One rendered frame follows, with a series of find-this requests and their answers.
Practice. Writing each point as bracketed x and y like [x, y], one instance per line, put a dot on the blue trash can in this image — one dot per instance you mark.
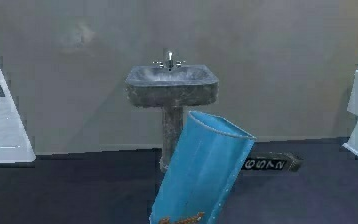
[200, 170]

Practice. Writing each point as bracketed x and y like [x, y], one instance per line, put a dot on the silver sink faucet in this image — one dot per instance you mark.
[169, 59]

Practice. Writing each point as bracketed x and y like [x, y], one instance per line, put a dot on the white room door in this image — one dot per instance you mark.
[3, 120]

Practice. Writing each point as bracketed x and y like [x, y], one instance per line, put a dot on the grey pedestal sink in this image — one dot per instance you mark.
[171, 86]

